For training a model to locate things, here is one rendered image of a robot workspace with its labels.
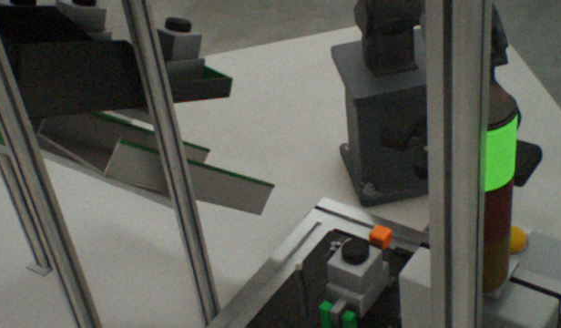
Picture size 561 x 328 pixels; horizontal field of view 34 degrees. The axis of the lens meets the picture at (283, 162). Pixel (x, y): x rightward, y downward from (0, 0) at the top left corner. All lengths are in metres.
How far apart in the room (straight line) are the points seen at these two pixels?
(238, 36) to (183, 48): 2.50
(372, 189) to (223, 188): 0.32
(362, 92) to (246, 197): 0.23
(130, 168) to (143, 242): 0.40
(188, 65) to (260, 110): 0.56
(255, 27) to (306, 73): 1.90
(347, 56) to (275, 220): 0.26
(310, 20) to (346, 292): 2.65
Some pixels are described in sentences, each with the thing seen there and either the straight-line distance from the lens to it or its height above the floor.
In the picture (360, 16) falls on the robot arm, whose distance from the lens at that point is 1.27.
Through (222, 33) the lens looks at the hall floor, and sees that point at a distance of 3.58.
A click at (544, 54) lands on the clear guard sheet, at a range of 0.54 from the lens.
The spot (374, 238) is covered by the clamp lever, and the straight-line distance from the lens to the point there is 1.02.
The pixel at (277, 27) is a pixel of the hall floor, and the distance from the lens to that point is 3.56.
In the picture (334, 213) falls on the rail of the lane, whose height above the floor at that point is 0.96.
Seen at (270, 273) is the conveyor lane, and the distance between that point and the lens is 1.15.
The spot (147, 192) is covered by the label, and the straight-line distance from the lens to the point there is 1.07.
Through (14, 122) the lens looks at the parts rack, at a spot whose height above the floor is 1.34.
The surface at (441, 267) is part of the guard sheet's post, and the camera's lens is 0.66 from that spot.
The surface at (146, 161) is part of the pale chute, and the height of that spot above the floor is 1.17.
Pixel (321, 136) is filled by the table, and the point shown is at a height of 0.86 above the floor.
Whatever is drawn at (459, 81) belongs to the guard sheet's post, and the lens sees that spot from 0.56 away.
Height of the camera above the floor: 1.77
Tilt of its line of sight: 38 degrees down
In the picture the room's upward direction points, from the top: 8 degrees counter-clockwise
